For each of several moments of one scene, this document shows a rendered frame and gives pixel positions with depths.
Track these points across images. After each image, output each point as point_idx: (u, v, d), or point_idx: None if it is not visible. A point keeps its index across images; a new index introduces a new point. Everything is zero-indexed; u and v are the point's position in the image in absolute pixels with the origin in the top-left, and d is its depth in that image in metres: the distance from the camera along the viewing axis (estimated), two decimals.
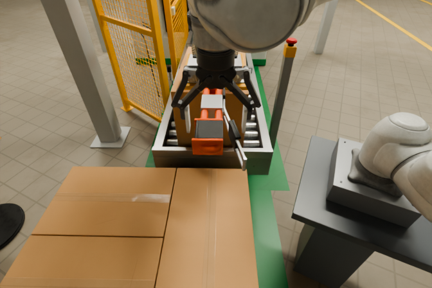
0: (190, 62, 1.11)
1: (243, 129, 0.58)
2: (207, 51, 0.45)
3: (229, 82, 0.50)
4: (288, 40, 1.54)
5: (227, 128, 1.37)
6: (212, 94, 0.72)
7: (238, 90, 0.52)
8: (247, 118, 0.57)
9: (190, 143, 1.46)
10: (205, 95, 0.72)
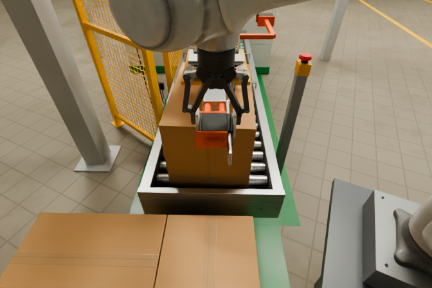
0: (191, 58, 1.10)
1: (233, 134, 0.59)
2: (207, 51, 0.44)
3: (227, 84, 0.50)
4: (301, 56, 1.29)
5: (229, 166, 1.12)
6: (215, 88, 0.71)
7: (233, 94, 0.52)
8: (236, 123, 0.58)
9: (184, 182, 1.22)
10: (207, 88, 0.71)
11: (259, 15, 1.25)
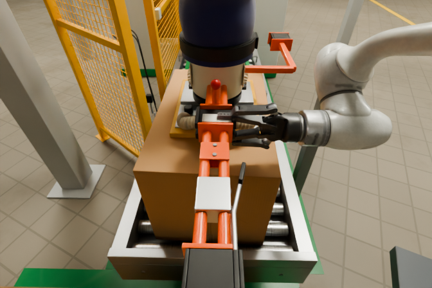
0: (185, 96, 0.84)
1: (207, 114, 0.59)
2: None
3: (266, 116, 0.59)
4: None
5: (237, 221, 0.78)
6: (214, 177, 0.45)
7: (254, 115, 0.58)
8: (218, 115, 0.58)
9: (175, 236, 0.88)
10: (202, 178, 0.45)
11: (272, 37, 0.99)
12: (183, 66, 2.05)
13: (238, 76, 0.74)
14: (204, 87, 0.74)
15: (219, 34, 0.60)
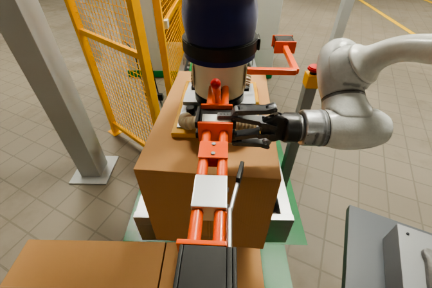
0: (188, 97, 0.85)
1: (207, 115, 0.59)
2: None
3: (266, 116, 0.59)
4: (310, 68, 1.20)
5: (237, 223, 0.78)
6: (211, 175, 0.45)
7: (254, 115, 0.58)
8: (218, 115, 0.58)
9: (175, 237, 0.88)
10: (200, 176, 0.45)
11: (276, 40, 0.99)
12: (187, 69, 2.30)
13: (240, 78, 0.74)
14: (206, 87, 0.74)
15: (222, 35, 0.61)
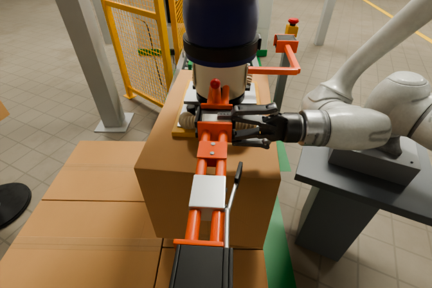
0: (188, 96, 0.85)
1: (207, 115, 0.59)
2: None
3: (266, 116, 0.59)
4: (290, 20, 1.57)
5: (237, 222, 0.78)
6: (209, 175, 0.45)
7: (254, 115, 0.58)
8: (218, 115, 0.58)
9: (175, 235, 0.88)
10: (198, 176, 0.45)
11: (278, 39, 0.98)
12: None
13: (240, 77, 0.74)
14: (207, 87, 0.74)
15: (223, 34, 0.61)
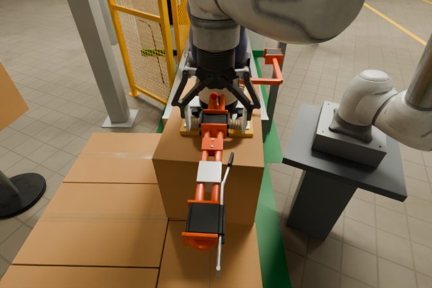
0: (193, 101, 1.04)
1: (243, 130, 0.58)
2: (206, 51, 0.45)
3: (229, 83, 0.50)
4: None
5: (232, 202, 0.98)
6: (210, 161, 0.65)
7: (238, 91, 0.51)
8: (247, 119, 0.57)
9: (182, 215, 1.09)
10: (202, 162, 0.65)
11: (267, 53, 1.18)
12: None
13: None
14: (207, 95, 0.94)
15: None
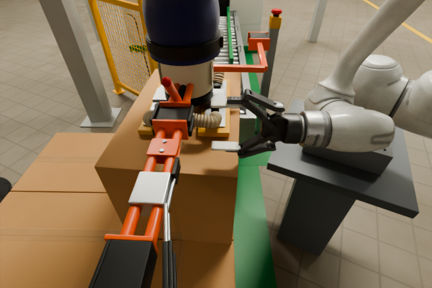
0: (157, 94, 0.85)
1: (216, 99, 0.56)
2: None
3: (269, 114, 0.58)
4: (272, 10, 1.55)
5: (202, 219, 0.79)
6: (155, 172, 0.46)
7: (261, 108, 0.57)
8: (228, 99, 0.55)
9: (145, 233, 0.90)
10: (143, 173, 0.46)
11: (250, 36, 0.99)
12: None
13: (205, 75, 0.74)
14: None
15: (179, 33, 0.61)
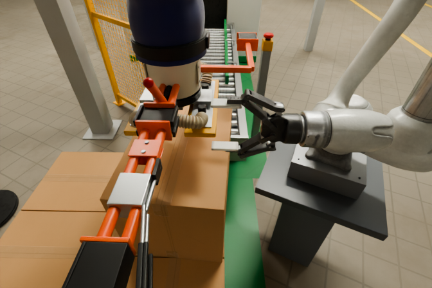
0: (145, 95, 0.85)
1: (216, 99, 0.56)
2: None
3: (269, 114, 0.58)
4: (265, 35, 1.64)
5: (195, 242, 0.89)
6: (135, 173, 0.46)
7: (261, 108, 0.57)
8: (228, 99, 0.55)
9: None
10: (123, 174, 0.46)
11: (238, 37, 0.99)
12: None
13: (191, 76, 0.74)
14: (158, 85, 0.75)
15: (162, 33, 0.61)
